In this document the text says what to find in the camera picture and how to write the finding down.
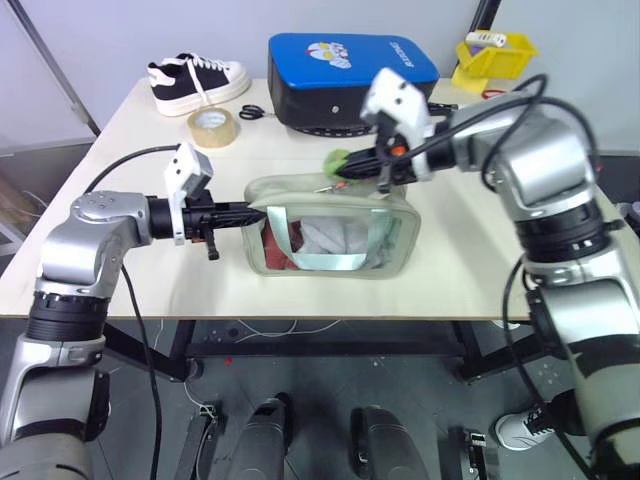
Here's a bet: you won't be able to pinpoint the blue and black case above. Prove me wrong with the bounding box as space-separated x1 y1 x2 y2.
266 32 441 137

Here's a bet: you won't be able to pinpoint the white floor cable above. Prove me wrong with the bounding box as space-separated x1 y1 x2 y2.
152 318 342 347

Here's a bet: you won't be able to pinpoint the white person's shoe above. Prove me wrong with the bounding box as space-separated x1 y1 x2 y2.
494 404 559 452

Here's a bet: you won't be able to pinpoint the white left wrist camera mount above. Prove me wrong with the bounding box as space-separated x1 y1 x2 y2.
163 142 215 247

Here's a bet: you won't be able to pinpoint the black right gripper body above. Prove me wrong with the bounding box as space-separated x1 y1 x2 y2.
375 129 419 195

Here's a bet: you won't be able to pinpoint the green plush keychain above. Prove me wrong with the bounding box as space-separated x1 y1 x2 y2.
313 148 351 195

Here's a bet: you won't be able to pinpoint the black stand bar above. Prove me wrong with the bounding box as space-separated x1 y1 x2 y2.
174 403 222 480
446 424 490 480

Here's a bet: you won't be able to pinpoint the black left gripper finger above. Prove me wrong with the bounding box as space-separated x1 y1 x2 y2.
216 201 267 217
216 213 267 230

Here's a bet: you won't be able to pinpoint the white cloth item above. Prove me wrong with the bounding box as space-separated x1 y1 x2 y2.
298 213 399 269

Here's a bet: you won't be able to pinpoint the black and white sneaker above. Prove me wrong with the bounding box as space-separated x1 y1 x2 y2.
146 51 252 118

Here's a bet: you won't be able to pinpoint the green clear-sided zip pouch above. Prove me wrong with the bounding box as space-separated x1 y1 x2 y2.
241 171 422 280

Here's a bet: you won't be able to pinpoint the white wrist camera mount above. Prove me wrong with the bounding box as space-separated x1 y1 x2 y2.
163 142 215 247
360 67 437 180

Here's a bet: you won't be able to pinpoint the dark rounded foot shape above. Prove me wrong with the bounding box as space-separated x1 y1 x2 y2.
238 392 294 480
349 405 431 480

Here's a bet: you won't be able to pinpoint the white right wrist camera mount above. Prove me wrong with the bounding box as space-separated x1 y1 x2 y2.
360 67 437 180

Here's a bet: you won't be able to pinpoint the black object at table side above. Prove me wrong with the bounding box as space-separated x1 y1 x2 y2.
617 199 640 227

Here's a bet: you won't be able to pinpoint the yellow plastic bin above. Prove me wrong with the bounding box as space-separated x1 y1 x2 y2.
451 32 541 91

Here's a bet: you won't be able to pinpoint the grey metal pole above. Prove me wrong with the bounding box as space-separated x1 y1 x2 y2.
8 0 104 139
472 0 502 32

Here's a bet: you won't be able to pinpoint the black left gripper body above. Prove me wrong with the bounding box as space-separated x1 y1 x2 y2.
182 191 223 262

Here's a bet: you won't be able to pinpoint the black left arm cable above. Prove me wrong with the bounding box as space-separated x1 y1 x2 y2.
83 143 165 480

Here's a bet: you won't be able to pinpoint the brown packing tape roll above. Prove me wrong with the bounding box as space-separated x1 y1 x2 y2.
186 106 240 149

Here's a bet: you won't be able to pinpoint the red cloth item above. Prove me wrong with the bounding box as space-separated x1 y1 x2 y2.
263 219 304 272

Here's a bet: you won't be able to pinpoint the black scissors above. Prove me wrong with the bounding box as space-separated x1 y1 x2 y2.
238 103 275 122

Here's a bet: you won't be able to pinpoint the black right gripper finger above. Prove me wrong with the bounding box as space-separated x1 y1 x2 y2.
335 161 384 182
339 145 383 169

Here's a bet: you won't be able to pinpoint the black metal table frame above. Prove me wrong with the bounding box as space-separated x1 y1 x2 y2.
102 319 539 384

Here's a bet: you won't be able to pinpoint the white power strip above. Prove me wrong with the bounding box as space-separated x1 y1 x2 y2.
464 30 507 49

